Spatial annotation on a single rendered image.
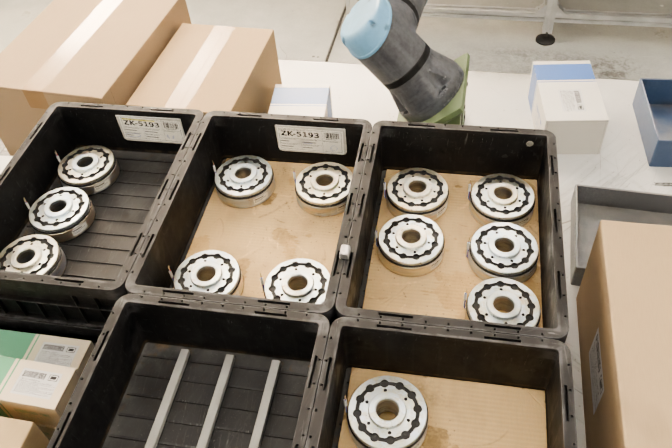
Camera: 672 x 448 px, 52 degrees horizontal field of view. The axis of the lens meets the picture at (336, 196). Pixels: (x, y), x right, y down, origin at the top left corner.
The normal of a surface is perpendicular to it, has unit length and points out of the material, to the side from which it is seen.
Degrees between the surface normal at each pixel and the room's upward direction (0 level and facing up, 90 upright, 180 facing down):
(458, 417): 0
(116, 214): 0
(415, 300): 0
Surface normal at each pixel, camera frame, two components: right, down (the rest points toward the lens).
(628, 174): -0.07, -0.69
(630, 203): -0.23, 0.71
